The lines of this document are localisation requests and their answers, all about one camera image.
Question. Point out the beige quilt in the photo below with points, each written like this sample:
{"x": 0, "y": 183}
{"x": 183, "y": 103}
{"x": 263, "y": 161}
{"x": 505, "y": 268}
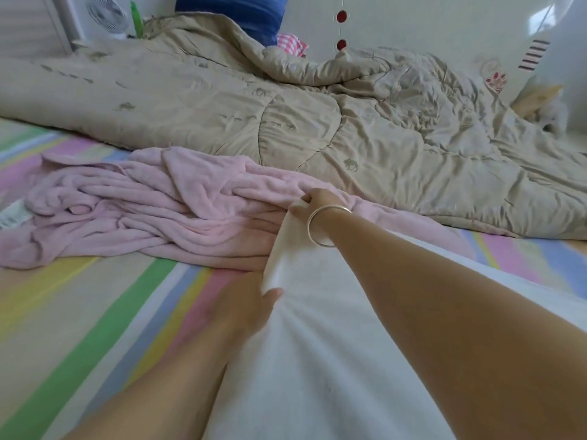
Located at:
{"x": 321, "y": 114}

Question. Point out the green bottle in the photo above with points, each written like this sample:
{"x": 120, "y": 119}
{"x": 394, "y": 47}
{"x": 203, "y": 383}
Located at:
{"x": 137, "y": 20}

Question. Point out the person's right forearm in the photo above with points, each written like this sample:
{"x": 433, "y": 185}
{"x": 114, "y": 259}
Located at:
{"x": 459, "y": 334}

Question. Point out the white headboard with red dots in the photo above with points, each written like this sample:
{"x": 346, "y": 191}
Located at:
{"x": 440, "y": 27}

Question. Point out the pink patterned pillow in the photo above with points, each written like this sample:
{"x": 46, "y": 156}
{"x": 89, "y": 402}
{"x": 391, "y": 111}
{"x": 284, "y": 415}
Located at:
{"x": 293, "y": 45}

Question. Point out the cream plush toy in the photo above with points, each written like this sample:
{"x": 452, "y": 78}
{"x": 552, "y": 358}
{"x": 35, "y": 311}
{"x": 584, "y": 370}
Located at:
{"x": 548, "y": 107}

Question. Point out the person's left forearm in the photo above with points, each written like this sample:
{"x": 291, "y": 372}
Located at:
{"x": 156, "y": 394}

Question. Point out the blue pillow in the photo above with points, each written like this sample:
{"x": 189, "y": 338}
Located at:
{"x": 234, "y": 12}

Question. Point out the small white desk fan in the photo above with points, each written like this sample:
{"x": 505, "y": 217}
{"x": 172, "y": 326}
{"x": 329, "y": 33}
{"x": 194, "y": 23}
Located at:
{"x": 105, "y": 15}

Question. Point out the pink fleece blanket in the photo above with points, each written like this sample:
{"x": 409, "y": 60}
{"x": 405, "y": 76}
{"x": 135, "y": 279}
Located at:
{"x": 165, "y": 206}

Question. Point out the person's left hand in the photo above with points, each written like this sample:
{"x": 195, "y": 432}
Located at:
{"x": 240, "y": 307}

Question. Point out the person's right hand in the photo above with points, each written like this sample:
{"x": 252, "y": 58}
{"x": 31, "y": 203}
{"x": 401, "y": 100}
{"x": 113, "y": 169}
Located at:
{"x": 316, "y": 204}

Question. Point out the cream fleece blanket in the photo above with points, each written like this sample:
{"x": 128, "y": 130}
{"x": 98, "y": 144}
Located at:
{"x": 321, "y": 362}

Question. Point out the striped pastel bed sheet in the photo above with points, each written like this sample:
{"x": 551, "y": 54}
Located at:
{"x": 82, "y": 334}

